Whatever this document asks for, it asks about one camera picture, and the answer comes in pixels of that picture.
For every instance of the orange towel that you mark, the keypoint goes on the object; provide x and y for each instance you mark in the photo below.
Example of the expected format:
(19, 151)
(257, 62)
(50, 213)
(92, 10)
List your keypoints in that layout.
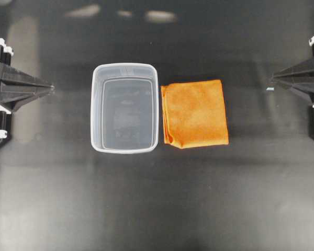
(194, 114)

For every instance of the clear plastic container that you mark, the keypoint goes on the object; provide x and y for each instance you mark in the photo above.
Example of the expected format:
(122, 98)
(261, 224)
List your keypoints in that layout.
(124, 108)

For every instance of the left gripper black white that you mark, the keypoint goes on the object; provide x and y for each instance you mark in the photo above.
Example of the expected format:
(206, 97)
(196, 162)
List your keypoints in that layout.
(14, 97)

